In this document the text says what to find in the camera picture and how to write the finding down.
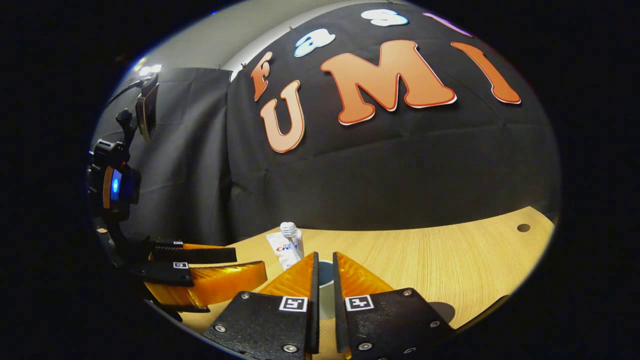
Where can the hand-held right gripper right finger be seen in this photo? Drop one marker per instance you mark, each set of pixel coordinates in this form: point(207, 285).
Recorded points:
point(390, 325)

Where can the black backdrop cloth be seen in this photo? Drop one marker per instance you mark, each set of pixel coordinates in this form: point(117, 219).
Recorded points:
point(400, 170)

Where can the white toothpaste tube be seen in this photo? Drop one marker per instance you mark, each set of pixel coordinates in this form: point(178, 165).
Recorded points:
point(285, 250)

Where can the ceiling light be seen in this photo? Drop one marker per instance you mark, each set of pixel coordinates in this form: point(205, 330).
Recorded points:
point(150, 69)

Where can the dark round coaster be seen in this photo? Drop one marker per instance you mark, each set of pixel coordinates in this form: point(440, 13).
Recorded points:
point(444, 311)

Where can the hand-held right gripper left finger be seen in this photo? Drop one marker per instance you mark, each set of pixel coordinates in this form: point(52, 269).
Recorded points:
point(260, 325)

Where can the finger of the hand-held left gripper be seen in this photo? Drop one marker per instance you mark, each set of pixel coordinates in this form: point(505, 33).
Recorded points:
point(225, 280)
point(205, 255)

